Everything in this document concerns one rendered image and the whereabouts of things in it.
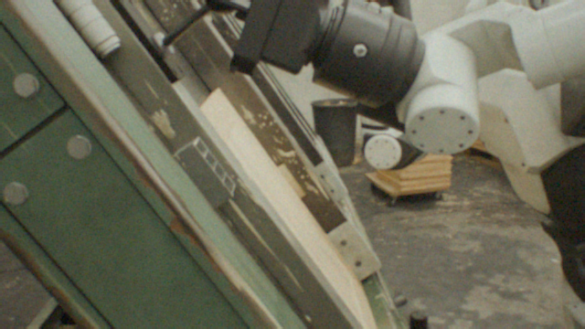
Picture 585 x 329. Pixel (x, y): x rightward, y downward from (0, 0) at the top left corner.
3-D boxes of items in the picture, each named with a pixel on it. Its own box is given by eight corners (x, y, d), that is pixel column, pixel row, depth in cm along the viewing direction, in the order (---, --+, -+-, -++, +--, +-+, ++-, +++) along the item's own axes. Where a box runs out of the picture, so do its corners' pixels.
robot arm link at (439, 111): (382, 62, 44) (504, 113, 45) (392, -8, 51) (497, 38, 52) (330, 144, 52) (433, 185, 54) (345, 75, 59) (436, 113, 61)
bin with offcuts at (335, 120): (367, 164, 550) (366, 101, 534) (320, 170, 539) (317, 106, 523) (351, 154, 599) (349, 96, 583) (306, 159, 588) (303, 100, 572)
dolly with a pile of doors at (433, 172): (452, 201, 427) (452, 152, 417) (390, 208, 416) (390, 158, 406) (417, 181, 485) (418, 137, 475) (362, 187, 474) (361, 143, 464)
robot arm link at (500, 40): (394, 98, 50) (544, 39, 43) (400, 41, 56) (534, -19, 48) (426, 142, 54) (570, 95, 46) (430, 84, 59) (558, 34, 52)
